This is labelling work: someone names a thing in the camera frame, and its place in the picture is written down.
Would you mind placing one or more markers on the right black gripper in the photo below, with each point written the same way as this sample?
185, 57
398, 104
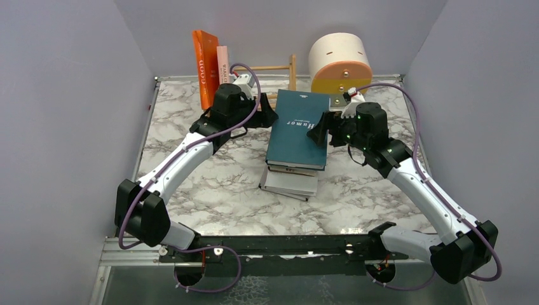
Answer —
331, 121

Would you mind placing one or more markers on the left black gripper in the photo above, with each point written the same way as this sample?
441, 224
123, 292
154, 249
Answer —
268, 115

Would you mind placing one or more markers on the teal Humor book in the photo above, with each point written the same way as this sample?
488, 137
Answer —
298, 113

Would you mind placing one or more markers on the white rose Designer Fate book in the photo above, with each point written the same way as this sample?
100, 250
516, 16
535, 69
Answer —
223, 64

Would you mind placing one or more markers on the orange Fashion Show book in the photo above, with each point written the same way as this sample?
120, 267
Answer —
205, 49

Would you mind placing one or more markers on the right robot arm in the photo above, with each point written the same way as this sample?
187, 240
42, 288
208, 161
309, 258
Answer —
461, 244

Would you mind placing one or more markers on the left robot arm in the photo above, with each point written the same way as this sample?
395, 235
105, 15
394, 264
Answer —
141, 206

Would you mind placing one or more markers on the grey book with plant cover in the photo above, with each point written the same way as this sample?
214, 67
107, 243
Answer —
292, 170

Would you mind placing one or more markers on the wooden book rack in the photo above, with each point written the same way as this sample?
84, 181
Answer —
283, 71

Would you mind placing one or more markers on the bottom grey white book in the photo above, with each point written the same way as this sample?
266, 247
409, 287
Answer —
301, 187

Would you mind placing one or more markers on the round cream drawer cabinet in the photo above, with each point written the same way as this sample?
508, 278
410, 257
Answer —
338, 62

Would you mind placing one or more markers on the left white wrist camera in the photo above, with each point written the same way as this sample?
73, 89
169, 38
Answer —
248, 85

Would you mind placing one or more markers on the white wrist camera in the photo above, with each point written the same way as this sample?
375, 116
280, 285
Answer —
353, 97
248, 85

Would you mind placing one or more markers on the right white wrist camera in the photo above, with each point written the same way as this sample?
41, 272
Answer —
353, 97

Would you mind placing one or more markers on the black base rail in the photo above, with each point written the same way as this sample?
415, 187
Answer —
285, 255

